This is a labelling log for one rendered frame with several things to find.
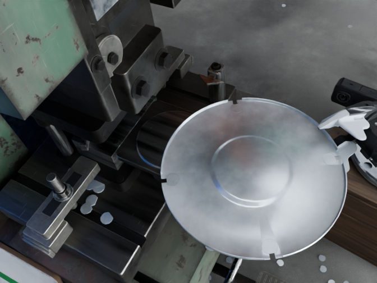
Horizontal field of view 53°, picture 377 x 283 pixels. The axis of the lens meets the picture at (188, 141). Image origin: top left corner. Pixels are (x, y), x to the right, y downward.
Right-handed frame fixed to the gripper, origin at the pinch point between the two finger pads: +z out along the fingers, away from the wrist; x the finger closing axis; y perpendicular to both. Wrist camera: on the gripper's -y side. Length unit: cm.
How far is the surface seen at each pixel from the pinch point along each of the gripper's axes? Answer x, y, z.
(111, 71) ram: -19.5, -10.1, 28.2
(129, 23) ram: -21.9, -15.2, 23.8
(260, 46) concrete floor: 74, -100, -56
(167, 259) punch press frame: 13.8, 3.4, 29.2
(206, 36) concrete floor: 75, -120, -36
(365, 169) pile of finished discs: 37.3, -6.0, -30.4
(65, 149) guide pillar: 3.0, -19.5, 39.3
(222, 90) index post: 3.2, -20.3, 6.8
